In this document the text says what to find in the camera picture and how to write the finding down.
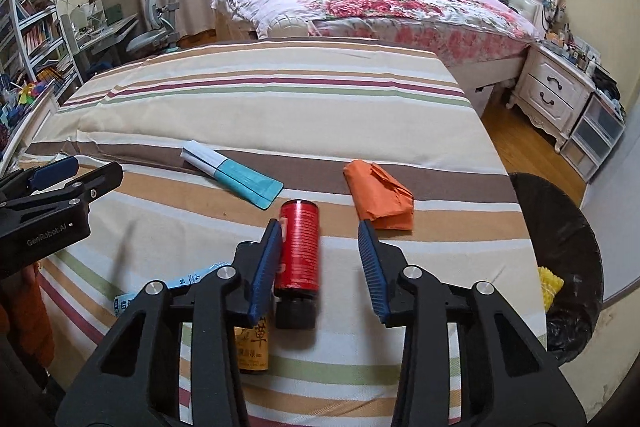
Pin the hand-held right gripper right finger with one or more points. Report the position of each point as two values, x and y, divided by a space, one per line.
375 272

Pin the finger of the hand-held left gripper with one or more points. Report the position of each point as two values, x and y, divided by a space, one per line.
97 184
52 171

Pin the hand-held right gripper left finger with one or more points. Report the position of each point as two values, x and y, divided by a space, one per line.
265 272

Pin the red bottle with black cap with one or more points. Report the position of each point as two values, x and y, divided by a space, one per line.
297 252

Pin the orange paper packet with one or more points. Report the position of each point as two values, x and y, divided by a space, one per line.
380 199

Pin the light blue printed packet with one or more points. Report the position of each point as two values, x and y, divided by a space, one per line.
192 277

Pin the yellow label brown bottle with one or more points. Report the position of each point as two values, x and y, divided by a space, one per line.
252 347

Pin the teal and white packet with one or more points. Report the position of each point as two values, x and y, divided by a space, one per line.
240 179

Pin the yellow foam net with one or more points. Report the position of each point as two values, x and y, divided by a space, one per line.
550 284

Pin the trash bin with black bag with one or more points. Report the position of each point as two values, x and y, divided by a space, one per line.
550 217

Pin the orange cloth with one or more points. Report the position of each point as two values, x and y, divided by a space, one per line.
30 312

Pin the white bookshelf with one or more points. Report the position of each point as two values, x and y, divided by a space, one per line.
35 32

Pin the grey desk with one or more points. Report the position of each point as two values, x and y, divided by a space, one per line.
105 32

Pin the grey desk chair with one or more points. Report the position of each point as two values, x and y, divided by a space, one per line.
150 39

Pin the striped tablecloth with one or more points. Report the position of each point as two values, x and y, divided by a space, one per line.
300 117

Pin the white cardboard box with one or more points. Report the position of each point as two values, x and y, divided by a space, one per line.
487 94

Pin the white nightstand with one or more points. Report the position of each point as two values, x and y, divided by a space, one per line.
545 92

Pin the white sliding wardrobe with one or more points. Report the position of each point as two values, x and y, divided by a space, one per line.
620 187

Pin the clear plastic drawer unit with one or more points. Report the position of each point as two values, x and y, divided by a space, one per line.
595 132

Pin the floral blanket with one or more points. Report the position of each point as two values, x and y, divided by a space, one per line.
375 2

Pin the group of small bottles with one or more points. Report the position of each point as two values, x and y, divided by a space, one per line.
570 47

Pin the black bag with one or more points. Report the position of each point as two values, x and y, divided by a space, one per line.
607 82

